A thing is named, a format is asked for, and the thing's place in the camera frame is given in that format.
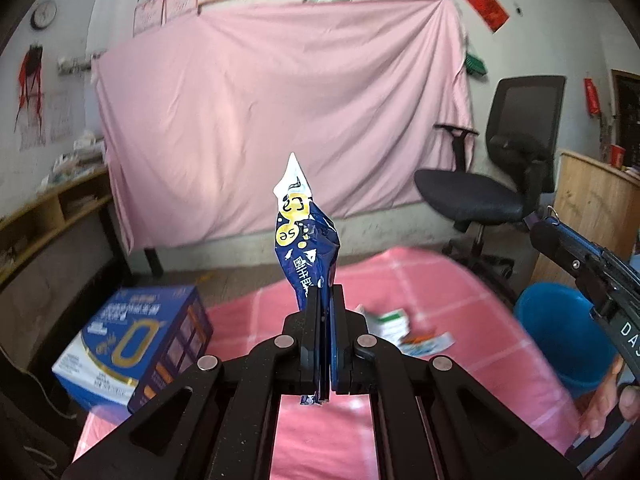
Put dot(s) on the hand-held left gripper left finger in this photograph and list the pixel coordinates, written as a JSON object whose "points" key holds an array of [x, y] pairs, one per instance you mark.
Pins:
{"points": [[311, 330]]}

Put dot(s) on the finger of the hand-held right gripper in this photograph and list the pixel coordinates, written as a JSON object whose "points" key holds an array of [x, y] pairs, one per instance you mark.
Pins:
{"points": [[555, 240]]}

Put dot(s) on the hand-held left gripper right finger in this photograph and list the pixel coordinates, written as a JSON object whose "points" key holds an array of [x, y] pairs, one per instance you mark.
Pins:
{"points": [[340, 360]]}

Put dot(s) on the blue plastic basin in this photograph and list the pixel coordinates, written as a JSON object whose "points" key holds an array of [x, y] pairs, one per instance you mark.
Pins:
{"points": [[555, 340]]}

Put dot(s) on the blue snack wrapper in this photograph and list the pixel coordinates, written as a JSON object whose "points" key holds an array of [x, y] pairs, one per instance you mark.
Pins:
{"points": [[305, 240]]}

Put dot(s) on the white printed wrapper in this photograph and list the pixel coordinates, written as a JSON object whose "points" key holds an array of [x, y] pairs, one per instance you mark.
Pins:
{"points": [[430, 344]]}

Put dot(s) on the person's right hand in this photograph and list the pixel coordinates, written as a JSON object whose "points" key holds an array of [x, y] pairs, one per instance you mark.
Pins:
{"points": [[600, 400]]}

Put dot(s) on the wooden cabinet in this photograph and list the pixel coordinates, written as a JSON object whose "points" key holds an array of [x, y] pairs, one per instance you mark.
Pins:
{"points": [[590, 195]]}

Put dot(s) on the black office chair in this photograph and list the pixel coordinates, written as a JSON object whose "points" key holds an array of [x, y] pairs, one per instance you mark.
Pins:
{"points": [[465, 195]]}

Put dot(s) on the small red cup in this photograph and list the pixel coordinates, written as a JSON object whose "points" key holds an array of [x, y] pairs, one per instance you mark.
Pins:
{"points": [[617, 156]]}

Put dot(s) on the pink checked tablecloth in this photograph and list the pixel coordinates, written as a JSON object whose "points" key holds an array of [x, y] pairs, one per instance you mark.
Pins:
{"points": [[450, 310]]}

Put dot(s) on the dark framed board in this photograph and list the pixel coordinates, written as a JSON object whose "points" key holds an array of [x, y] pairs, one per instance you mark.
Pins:
{"points": [[629, 110]]}

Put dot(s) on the red hanging ornament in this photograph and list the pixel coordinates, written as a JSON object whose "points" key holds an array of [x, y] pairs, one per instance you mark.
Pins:
{"points": [[592, 95]]}

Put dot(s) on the blue carton box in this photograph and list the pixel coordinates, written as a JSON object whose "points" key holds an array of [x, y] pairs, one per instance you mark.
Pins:
{"points": [[125, 340]]}

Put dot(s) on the green hanging bag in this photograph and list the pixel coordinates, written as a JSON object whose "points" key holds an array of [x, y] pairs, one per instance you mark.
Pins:
{"points": [[476, 64]]}

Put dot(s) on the pink hanging sheet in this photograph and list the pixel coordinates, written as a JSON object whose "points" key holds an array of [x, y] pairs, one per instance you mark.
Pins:
{"points": [[250, 110]]}

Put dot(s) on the stack of books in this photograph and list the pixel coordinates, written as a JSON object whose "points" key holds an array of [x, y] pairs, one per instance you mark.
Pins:
{"points": [[75, 160]]}

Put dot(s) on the wooden shelf desk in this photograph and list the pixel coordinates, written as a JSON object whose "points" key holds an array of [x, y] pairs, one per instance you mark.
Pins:
{"points": [[45, 210]]}

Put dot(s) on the red tassel ornament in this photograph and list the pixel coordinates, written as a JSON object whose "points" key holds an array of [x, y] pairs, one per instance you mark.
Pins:
{"points": [[31, 60]]}

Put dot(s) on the red diamond wall poster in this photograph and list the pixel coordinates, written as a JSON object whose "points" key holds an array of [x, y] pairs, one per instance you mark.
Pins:
{"points": [[485, 6]]}

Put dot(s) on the wall calendar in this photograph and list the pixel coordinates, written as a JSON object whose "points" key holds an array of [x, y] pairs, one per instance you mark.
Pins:
{"points": [[55, 115]]}

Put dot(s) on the round wall clock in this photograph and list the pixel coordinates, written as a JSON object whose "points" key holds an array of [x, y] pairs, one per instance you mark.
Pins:
{"points": [[44, 14]]}

